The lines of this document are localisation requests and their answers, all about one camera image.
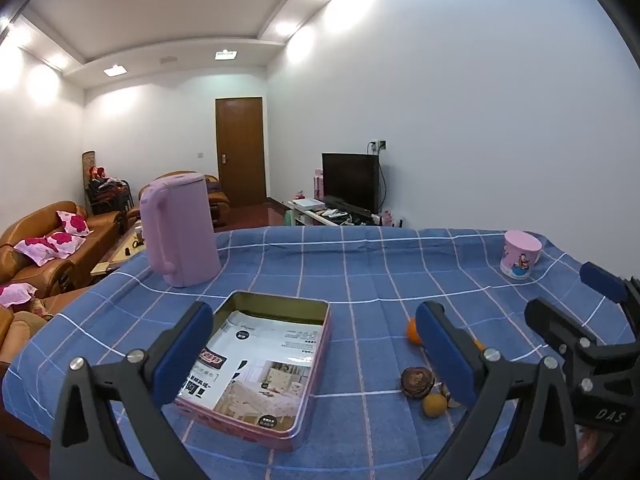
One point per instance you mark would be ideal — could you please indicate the white wall socket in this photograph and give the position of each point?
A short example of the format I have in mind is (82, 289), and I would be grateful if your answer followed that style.
(377, 145)

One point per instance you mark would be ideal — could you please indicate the black television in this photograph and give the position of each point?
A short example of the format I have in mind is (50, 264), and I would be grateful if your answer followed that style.
(350, 180)

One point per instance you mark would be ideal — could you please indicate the white television stand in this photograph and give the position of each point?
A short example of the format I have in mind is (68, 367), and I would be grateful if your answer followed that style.
(310, 216)

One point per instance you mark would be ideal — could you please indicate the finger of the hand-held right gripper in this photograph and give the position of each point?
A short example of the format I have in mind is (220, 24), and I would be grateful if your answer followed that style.
(602, 280)
(550, 317)

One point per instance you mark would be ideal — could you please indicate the small brown striped fruit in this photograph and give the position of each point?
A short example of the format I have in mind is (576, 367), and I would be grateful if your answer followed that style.
(449, 396)

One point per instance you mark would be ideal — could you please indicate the person's right hand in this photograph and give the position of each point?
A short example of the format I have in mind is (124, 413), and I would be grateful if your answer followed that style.
(592, 442)

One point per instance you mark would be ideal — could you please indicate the dark brown passion fruit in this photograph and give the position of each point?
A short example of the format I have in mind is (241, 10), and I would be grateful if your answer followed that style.
(416, 382)

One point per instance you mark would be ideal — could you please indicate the pink rectangular tin box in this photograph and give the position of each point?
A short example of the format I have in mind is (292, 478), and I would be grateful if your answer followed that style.
(300, 435)

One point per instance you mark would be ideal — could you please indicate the brown wooden door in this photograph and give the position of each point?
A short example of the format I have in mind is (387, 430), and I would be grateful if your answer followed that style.
(240, 150)

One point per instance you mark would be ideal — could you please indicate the pink floral pillow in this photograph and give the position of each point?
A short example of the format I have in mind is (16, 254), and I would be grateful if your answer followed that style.
(74, 222)
(50, 247)
(17, 294)

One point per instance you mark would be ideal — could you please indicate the pink printed cup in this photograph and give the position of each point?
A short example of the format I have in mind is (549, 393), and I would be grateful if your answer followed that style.
(520, 255)

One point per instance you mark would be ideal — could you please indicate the brown leather sofa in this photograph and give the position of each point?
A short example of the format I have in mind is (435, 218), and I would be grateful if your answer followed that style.
(35, 220)

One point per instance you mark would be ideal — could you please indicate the pink floral bag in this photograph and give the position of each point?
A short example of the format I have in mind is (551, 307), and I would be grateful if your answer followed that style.
(390, 219)

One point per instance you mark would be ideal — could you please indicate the tall rolled patterned mat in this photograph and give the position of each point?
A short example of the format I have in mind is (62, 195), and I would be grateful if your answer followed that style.
(87, 160)

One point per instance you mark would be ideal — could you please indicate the flat white box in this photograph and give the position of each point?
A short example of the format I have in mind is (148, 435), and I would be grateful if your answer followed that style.
(307, 203)

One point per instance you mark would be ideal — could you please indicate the small orange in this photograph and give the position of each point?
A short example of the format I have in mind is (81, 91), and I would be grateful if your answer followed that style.
(434, 405)

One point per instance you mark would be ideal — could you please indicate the red plush dolls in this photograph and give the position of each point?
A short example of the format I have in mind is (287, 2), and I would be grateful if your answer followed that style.
(97, 172)

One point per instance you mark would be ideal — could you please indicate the dark chair with clothes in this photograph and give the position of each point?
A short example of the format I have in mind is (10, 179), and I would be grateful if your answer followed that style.
(110, 197)

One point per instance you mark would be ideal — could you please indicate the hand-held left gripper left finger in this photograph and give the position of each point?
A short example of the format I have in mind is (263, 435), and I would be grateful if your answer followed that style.
(182, 355)

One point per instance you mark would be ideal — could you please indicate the printed paper leaflet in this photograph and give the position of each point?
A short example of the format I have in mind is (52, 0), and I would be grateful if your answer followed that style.
(270, 360)

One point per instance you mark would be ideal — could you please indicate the tall pink box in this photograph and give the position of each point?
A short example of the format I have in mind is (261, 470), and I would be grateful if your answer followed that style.
(318, 185)

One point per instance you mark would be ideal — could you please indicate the wooden coffee table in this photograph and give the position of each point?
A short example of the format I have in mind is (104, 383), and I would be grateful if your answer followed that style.
(122, 255)

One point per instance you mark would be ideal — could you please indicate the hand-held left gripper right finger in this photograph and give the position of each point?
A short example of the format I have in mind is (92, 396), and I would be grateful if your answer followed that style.
(445, 355)

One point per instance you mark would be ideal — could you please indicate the square ceiling light panel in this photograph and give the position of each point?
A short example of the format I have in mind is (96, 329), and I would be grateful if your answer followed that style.
(114, 70)
(226, 54)

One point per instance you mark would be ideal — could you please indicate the pink electric kettle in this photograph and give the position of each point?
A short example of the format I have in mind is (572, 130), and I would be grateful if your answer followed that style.
(185, 230)

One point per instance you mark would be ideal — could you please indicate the blue checked tablecloth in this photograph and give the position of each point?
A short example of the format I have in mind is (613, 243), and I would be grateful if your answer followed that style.
(350, 270)

